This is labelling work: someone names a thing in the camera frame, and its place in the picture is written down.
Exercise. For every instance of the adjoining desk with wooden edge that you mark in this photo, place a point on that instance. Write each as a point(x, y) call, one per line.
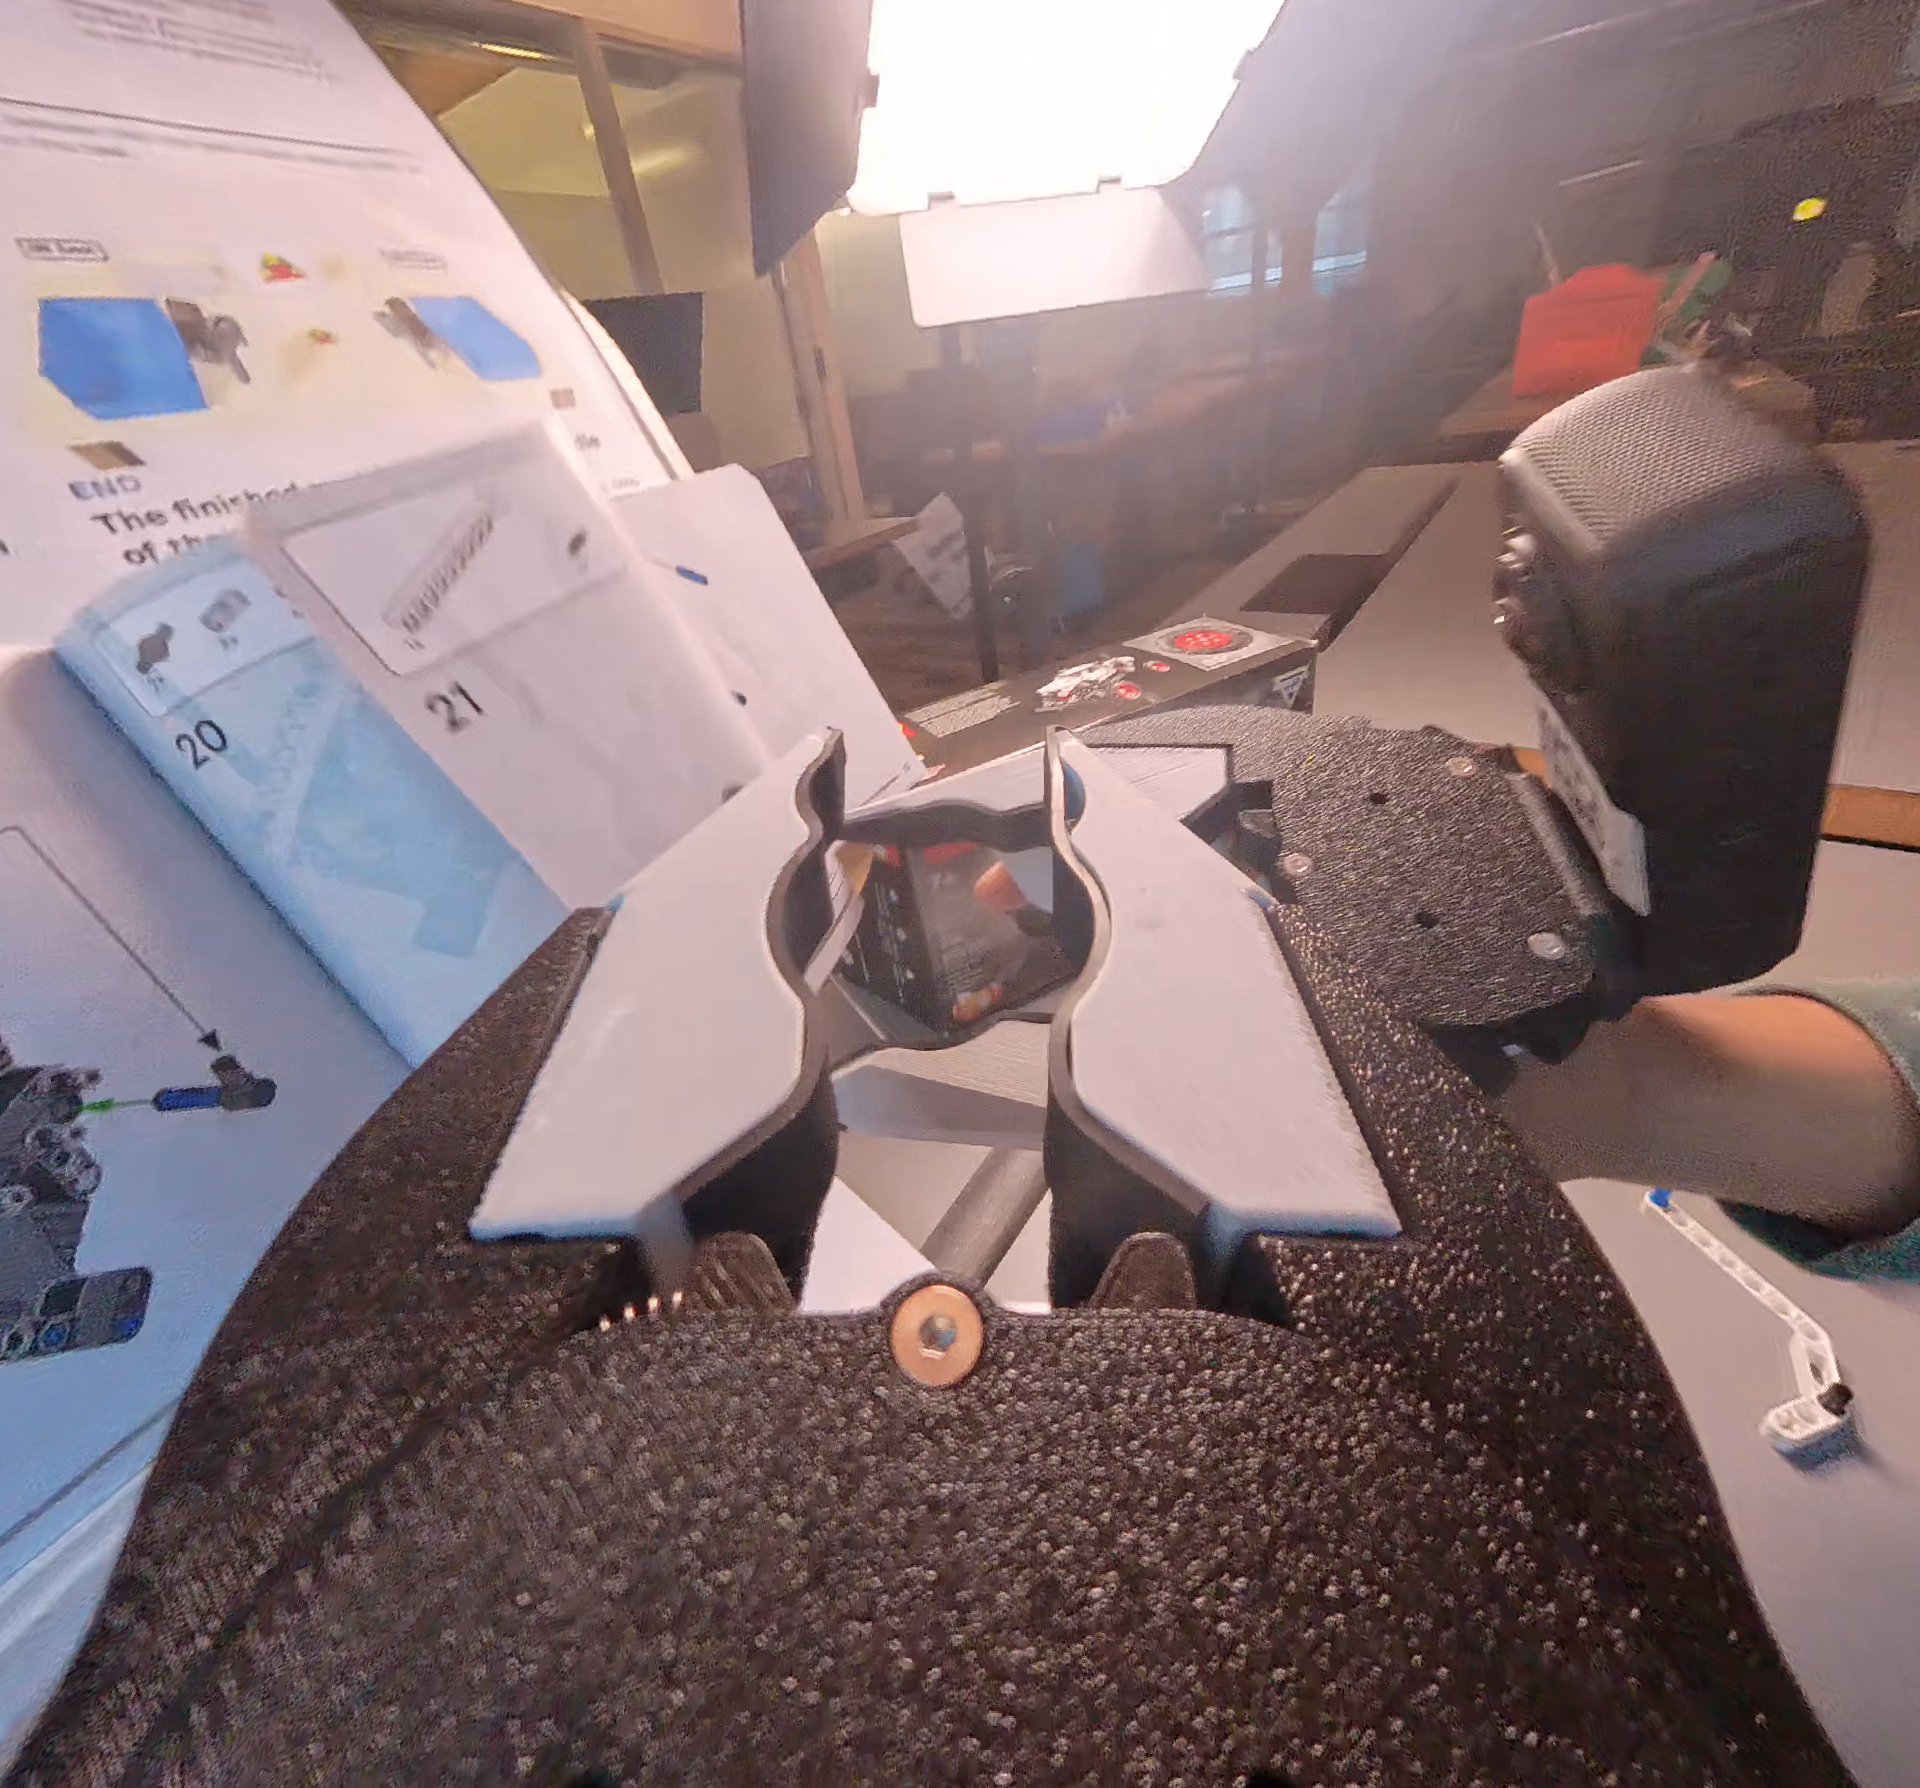
point(1411, 513)

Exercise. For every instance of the white brick hood panel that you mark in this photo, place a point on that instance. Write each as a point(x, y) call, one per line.
point(1770, 1339)

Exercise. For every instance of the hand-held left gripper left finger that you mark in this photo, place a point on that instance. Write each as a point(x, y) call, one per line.
point(645, 1053)

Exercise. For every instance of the orange container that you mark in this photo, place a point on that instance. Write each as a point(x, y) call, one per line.
point(1585, 333)

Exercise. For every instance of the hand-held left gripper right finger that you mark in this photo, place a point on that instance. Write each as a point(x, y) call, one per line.
point(1230, 1053)

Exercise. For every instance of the printed task sheet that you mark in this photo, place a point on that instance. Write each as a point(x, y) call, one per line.
point(210, 169)

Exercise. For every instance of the instruction booklet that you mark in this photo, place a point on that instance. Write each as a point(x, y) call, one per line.
point(271, 860)

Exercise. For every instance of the black toy set box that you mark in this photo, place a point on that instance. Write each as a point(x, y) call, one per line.
point(1143, 663)

